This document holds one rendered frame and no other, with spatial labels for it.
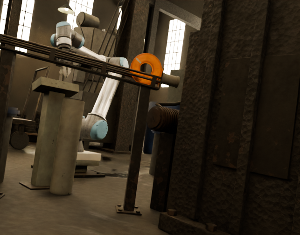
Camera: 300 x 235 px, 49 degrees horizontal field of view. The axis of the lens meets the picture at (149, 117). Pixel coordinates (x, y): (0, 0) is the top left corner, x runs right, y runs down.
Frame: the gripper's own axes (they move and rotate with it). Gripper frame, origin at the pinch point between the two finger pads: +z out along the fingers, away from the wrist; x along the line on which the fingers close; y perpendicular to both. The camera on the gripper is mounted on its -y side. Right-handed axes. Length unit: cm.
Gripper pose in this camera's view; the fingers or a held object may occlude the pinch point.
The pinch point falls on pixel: (66, 75)
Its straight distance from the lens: 205.9
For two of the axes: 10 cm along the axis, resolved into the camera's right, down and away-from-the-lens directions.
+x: -7.2, -1.3, -6.8
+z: 1.0, 9.5, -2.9
